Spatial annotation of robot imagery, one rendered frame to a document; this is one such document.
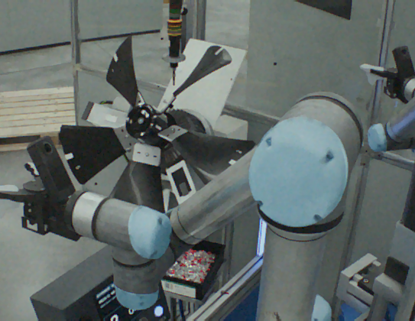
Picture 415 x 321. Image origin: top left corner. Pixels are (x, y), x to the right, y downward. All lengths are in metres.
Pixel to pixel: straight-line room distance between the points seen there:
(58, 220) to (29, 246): 2.39
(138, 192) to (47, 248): 1.61
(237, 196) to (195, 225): 0.10
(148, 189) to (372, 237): 1.08
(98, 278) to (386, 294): 0.57
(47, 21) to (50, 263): 4.44
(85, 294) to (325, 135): 0.58
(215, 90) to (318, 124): 1.40
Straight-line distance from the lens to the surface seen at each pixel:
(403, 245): 1.09
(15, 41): 7.11
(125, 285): 0.92
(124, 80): 1.97
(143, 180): 1.78
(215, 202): 0.90
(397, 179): 2.27
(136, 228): 0.84
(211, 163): 1.66
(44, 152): 0.93
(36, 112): 4.80
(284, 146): 0.63
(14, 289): 3.06
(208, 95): 2.04
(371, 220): 2.40
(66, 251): 3.26
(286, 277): 0.75
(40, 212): 0.95
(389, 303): 1.13
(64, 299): 1.04
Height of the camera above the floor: 1.94
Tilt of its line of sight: 28 degrees down
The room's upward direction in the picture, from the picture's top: 2 degrees clockwise
